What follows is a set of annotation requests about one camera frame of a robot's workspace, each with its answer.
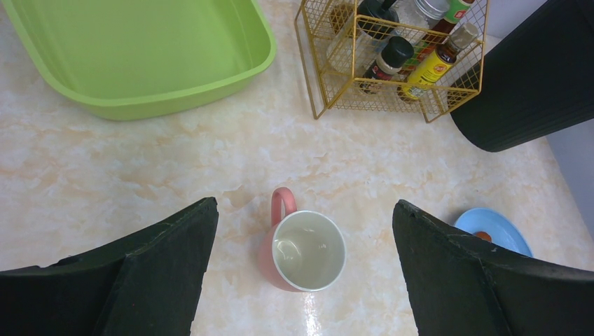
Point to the upper sausage piece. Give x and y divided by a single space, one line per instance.
483 235

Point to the gold wire rack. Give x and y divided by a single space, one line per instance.
329 89

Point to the small dark spice jar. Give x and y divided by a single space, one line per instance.
382 60

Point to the pink mug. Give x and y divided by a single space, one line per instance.
304 251

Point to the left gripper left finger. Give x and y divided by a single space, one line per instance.
146 283

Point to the black trash bin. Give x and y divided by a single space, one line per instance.
536 81

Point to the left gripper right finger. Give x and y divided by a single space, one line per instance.
459 284

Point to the small spice bottle yellow label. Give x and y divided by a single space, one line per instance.
437 63

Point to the glass jar black lid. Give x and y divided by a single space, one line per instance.
357 30

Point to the blue plate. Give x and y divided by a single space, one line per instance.
503 231

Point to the green plastic basin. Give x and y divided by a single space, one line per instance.
130 60

